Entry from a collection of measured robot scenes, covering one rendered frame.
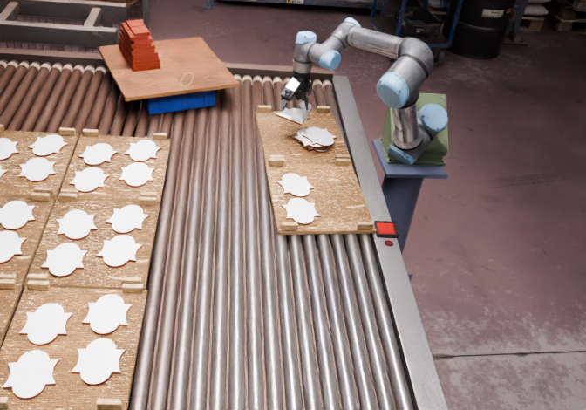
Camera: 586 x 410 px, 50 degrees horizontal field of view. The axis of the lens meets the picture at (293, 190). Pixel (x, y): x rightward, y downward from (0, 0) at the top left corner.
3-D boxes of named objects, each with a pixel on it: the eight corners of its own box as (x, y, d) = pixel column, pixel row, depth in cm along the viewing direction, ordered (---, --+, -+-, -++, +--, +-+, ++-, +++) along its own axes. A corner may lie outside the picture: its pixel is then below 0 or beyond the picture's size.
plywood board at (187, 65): (200, 40, 312) (201, 37, 311) (239, 86, 277) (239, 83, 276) (98, 50, 291) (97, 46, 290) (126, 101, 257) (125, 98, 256)
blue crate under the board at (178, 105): (194, 75, 303) (194, 56, 297) (216, 105, 282) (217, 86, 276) (129, 83, 290) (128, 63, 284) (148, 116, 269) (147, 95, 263)
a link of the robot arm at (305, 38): (309, 39, 235) (292, 31, 239) (304, 66, 241) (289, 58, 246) (323, 35, 240) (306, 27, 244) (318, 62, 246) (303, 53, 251)
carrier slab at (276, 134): (330, 113, 287) (330, 111, 286) (351, 165, 255) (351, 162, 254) (254, 113, 280) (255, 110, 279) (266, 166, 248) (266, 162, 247)
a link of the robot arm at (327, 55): (344, 41, 233) (323, 30, 239) (325, 63, 231) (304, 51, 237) (349, 55, 240) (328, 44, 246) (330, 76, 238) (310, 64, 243)
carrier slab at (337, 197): (350, 167, 254) (351, 163, 253) (375, 233, 222) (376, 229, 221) (264, 166, 248) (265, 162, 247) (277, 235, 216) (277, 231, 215)
